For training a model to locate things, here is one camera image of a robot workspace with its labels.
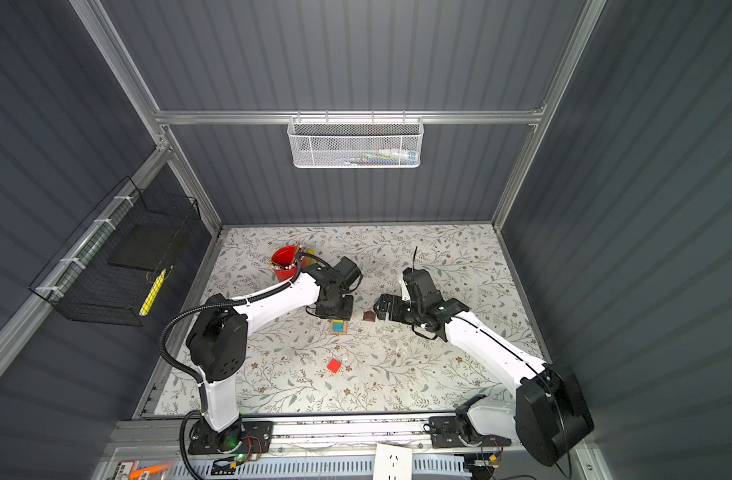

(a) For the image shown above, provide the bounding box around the red wooden cube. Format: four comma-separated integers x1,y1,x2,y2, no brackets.
327,359,342,373

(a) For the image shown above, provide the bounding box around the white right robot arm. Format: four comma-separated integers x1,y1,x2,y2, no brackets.
373,267,595,467

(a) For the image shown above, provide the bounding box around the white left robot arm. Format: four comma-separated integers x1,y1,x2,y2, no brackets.
186,256,363,433

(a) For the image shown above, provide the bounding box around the red pencil cup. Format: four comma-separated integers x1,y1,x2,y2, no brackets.
270,245,299,282

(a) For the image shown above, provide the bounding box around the white power socket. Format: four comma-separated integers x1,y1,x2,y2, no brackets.
373,444,413,480

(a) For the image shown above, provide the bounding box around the white wire basket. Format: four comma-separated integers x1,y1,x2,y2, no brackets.
287,119,425,169

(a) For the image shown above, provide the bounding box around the black wire basket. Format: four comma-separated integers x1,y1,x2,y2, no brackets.
30,181,201,327

